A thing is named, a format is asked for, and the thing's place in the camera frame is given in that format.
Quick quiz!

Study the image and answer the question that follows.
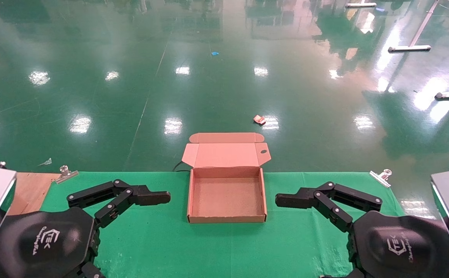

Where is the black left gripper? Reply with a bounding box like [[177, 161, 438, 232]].
[[0, 179, 171, 278]]

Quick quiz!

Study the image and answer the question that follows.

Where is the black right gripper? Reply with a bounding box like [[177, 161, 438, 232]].
[[319, 210, 449, 278]]

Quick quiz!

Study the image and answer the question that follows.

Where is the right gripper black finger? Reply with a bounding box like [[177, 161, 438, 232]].
[[275, 181, 383, 233]]

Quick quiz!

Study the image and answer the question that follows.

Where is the brown cardboard mailer box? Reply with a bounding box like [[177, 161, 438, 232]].
[[181, 132, 272, 224]]

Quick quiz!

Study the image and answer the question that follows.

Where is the green table cloth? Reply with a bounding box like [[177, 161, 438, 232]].
[[40, 171, 405, 278]]

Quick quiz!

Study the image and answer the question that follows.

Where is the wooden table board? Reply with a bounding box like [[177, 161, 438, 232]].
[[7, 172, 61, 216]]

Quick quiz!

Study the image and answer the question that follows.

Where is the white table leg with pole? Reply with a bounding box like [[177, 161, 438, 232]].
[[388, 0, 440, 53]]

